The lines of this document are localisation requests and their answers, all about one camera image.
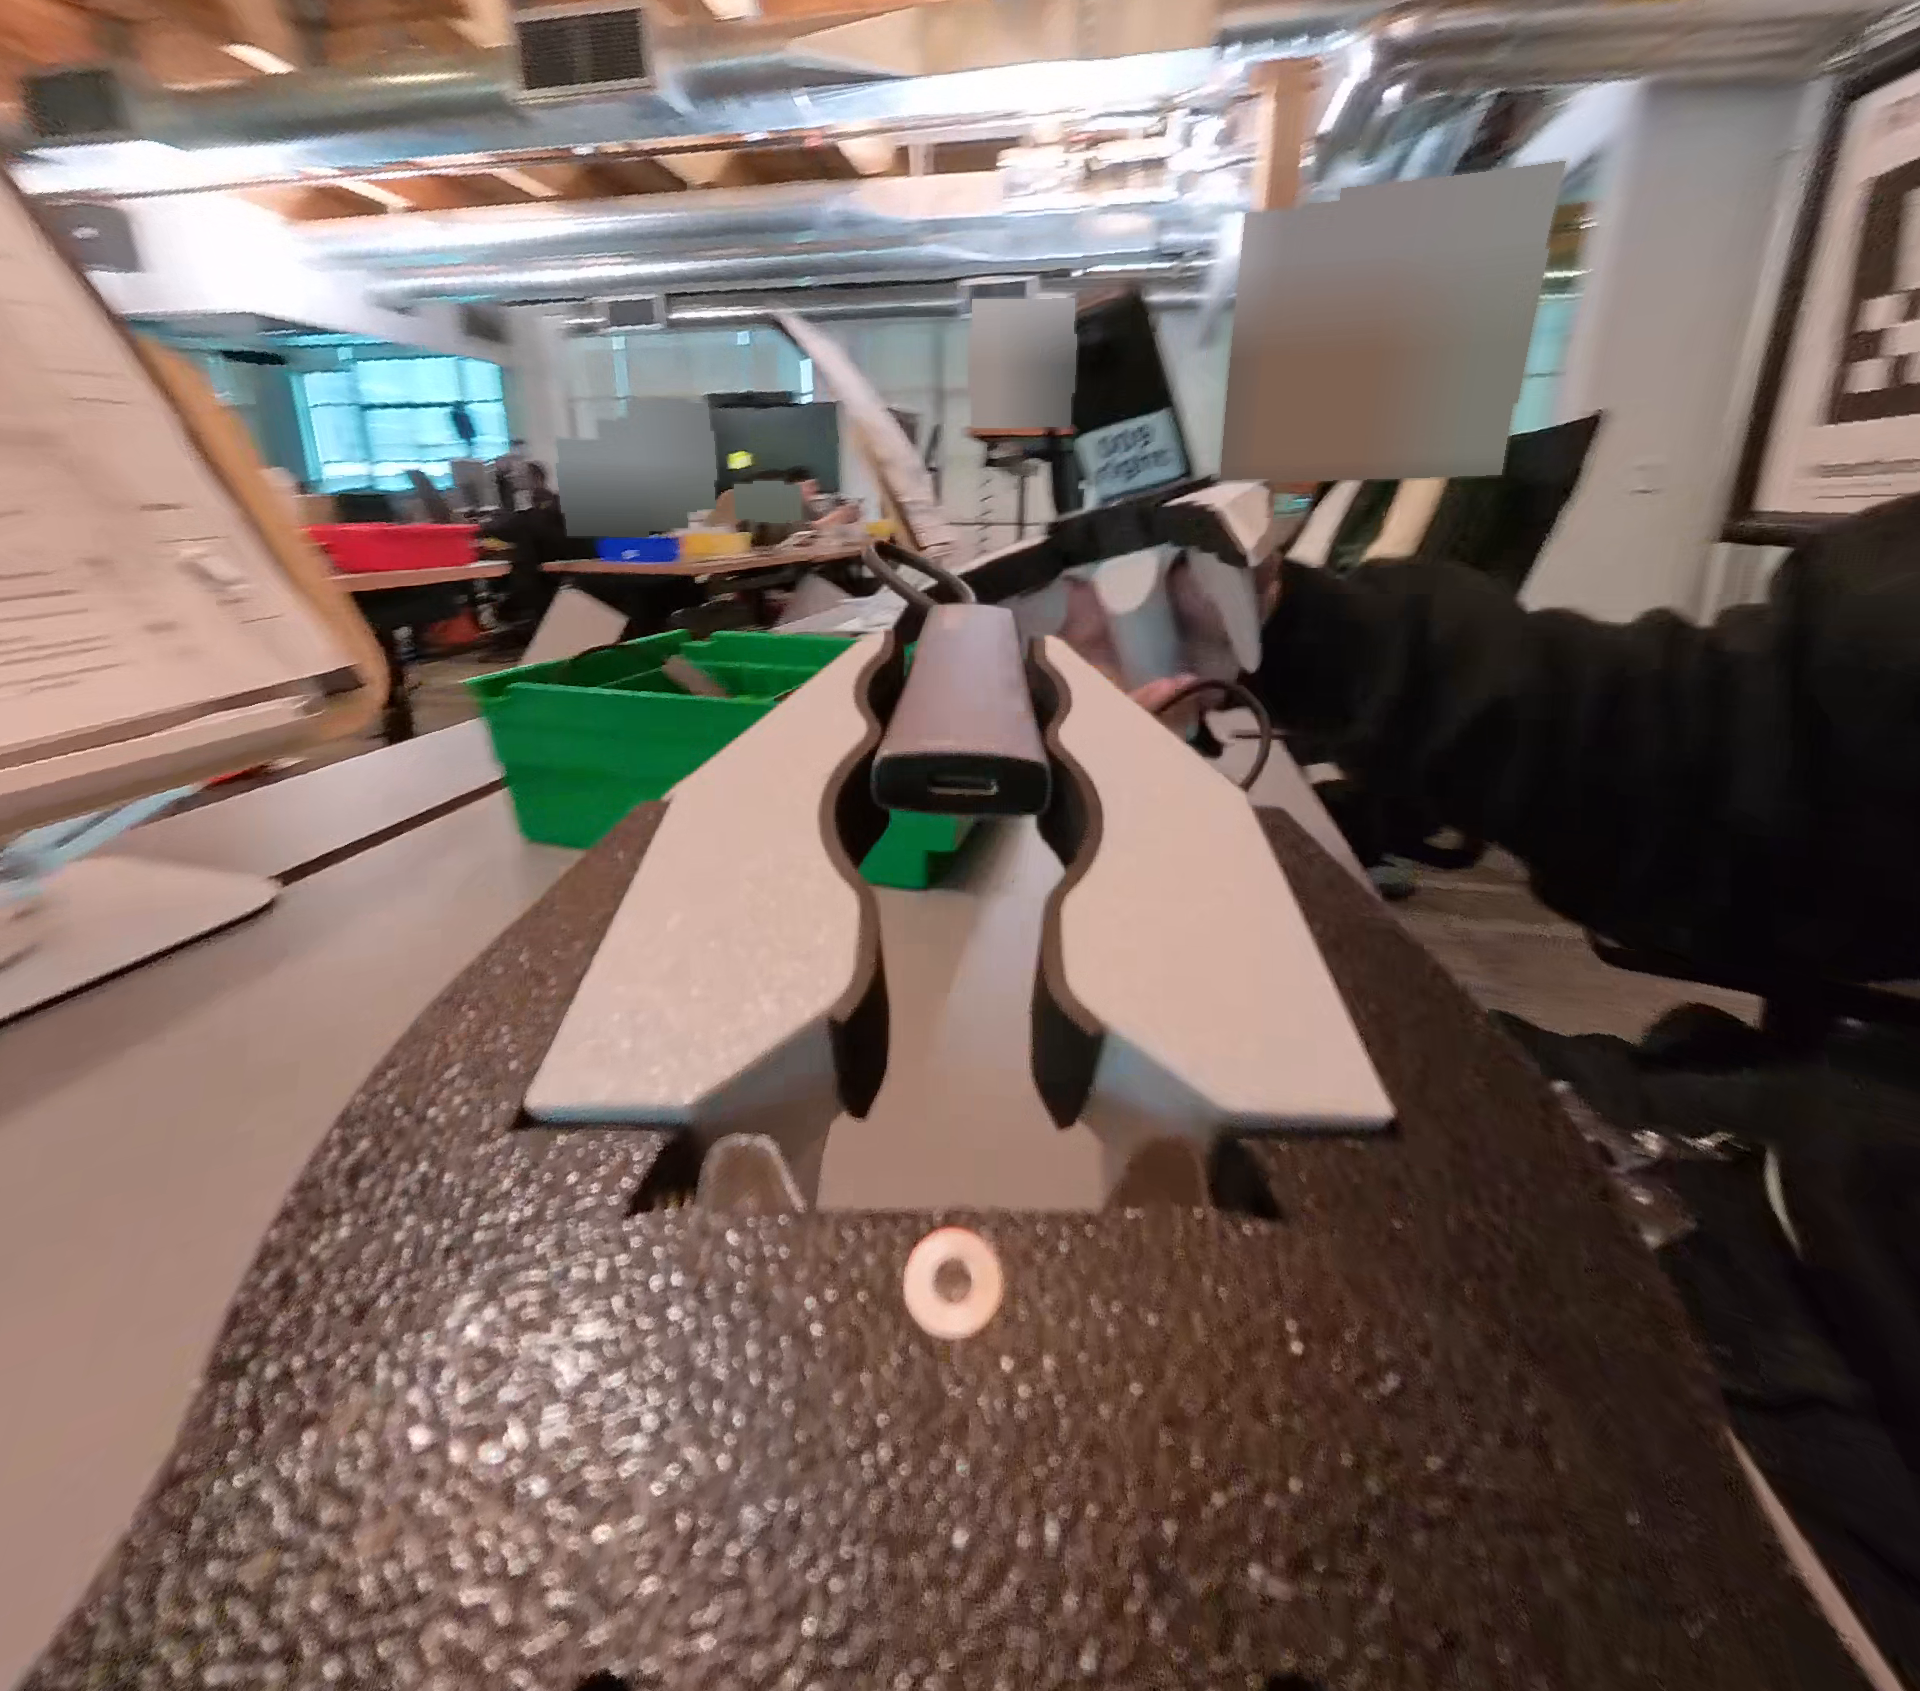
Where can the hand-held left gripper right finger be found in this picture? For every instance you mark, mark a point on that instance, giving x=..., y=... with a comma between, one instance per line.
x=1216, y=969

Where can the wooden document stand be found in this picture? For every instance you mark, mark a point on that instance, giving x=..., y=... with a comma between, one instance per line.
x=181, y=669

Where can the blue plastic bin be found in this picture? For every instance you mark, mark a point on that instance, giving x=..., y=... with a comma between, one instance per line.
x=633, y=550

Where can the person's black jacket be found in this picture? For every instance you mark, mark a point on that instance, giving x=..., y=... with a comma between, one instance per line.
x=1769, y=1241

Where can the printed instruction sheet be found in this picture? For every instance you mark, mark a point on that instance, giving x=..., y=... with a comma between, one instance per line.
x=118, y=521

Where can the metal air vent box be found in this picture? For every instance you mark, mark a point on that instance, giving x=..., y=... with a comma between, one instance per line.
x=586, y=52

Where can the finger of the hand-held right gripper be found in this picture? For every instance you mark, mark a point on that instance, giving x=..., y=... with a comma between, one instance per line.
x=1027, y=574

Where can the person's right hand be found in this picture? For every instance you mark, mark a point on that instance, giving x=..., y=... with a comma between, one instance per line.
x=1216, y=618

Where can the yellow plastic bin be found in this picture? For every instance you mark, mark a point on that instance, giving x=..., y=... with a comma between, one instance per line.
x=714, y=544

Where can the white folded card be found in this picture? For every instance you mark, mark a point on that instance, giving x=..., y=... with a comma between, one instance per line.
x=575, y=627

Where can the black wall speaker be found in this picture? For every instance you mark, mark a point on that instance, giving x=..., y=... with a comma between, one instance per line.
x=89, y=237

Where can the silver ceiling air duct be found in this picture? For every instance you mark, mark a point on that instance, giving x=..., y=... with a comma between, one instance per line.
x=748, y=96

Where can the framed black-white tag poster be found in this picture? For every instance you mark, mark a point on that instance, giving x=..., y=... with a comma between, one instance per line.
x=1860, y=295

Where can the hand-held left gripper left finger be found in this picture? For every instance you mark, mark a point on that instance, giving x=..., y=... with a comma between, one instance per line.
x=706, y=969

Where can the red plastic bin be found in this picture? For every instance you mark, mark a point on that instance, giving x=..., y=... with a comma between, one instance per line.
x=397, y=546

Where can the black monitor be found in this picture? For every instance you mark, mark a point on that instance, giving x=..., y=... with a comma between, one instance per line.
x=773, y=438

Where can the green plastic bin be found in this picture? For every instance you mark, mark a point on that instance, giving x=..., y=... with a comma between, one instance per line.
x=601, y=745

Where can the dark grey USB adapter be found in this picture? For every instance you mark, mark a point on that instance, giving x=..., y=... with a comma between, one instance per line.
x=962, y=716

